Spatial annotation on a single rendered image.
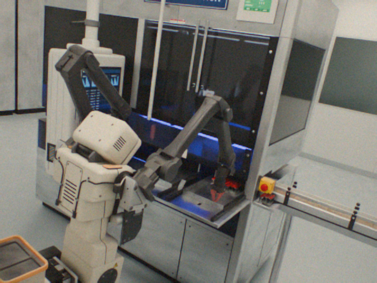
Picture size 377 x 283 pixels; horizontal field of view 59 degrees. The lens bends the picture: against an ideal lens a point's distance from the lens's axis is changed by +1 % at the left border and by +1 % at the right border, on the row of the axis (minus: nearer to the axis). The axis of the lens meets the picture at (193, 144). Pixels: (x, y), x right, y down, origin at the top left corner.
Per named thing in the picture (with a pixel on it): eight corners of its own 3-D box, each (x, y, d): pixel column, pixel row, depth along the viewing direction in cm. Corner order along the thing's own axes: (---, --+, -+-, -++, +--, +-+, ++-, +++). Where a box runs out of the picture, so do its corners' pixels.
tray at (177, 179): (169, 163, 232) (170, 158, 231) (201, 175, 220) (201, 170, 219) (137, 174, 204) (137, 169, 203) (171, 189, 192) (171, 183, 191)
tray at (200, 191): (211, 179, 216) (212, 174, 215) (247, 193, 204) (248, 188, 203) (182, 194, 188) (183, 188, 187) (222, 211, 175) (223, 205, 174)
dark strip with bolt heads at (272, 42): (240, 176, 196) (270, 36, 174) (247, 178, 194) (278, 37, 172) (239, 176, 195) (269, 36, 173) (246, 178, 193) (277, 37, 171)
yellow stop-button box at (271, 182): (262, 187, 196) (265, 176, 194) (274, 191, 193) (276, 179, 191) (257, 190, 190) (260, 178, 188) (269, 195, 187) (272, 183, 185)
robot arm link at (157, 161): (141, 168, 120) (151, 174, 118) (159, 149, 125) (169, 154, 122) (147, 182, 127) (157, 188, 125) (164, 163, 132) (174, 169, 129)
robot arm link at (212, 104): (208, 83, 139) (228, 90, 134) (214, 104, 150) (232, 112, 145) (142, 164, 123) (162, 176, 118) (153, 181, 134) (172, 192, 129)
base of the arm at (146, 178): (121, 176, 118) (144, 188, 111) (136, 160, 122) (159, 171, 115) (130, 190, 124) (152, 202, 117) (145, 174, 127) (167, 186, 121)
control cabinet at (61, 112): (96, 154, 249) (104, 46, 227) (117, 160, 243) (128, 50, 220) (41, 172, 204) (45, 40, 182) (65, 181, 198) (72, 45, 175)
